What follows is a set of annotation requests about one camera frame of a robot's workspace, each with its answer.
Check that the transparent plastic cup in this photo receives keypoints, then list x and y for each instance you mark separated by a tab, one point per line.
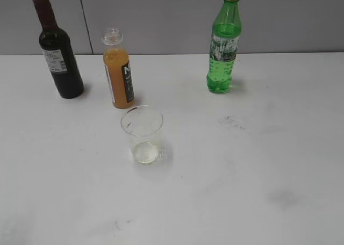
143	126

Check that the orange juice bottle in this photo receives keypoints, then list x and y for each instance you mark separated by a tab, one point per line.
117	68

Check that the green soda bottle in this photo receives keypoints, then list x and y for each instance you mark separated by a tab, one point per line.
226	30

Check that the dark red wine bottle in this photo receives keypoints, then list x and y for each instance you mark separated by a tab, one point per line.
57	50

